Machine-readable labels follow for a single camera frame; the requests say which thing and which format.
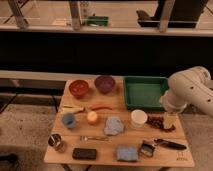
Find black handled knife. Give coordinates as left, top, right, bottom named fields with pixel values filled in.
left=154, top=139, right=187, bottom=150

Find metal can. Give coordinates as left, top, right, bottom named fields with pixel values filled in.
left=48, top=134, right=65, bottom=153

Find yellow apple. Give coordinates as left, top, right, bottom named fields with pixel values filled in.
left=86, top=111, right=98, bottom=125

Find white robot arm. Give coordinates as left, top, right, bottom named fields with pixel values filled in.
left=159, top=66, right=213, bottom=128

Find purple bowl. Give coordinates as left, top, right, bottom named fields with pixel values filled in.
left=94, top=75, right=115, bottom=94

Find blue sponge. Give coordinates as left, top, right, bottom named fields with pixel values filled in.
left=116, top=146, right=138, bottom=162

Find silver fork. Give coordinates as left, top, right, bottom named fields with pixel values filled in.
left=80, top=135, right=109, bottom=141

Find blue cup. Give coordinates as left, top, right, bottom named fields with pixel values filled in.
left=61, top=113, right=76, bottom=129

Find light blue crumpled cloth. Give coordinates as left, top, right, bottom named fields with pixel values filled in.
left=104, top=116, right=124, bottom=136

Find green plastic tray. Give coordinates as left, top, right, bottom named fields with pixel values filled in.
left=123, top=76, right=168, bottom=111

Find green object on shelf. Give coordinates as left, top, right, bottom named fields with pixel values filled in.
left=86, top=15, right=109, bottom=26

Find red bowl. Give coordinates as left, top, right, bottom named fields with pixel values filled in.
left=69, top=80, right=89, bottom=98

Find dark red grapes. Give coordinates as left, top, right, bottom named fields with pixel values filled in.
left=146, top=116, right=176, bottom=132

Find black rectangular block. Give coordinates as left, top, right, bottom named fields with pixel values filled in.
left=72, top=148, right=97, bottom=160

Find white cup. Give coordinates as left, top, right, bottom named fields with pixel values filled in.
left=131, top=109, right=148, bottom=128

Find wooden table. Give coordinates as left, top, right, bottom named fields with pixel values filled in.
left=44, top=79, right=195, bottom=168

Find dark machine on shelf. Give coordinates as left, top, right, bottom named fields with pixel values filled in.
left=136, top=0, right=209, bottom=28

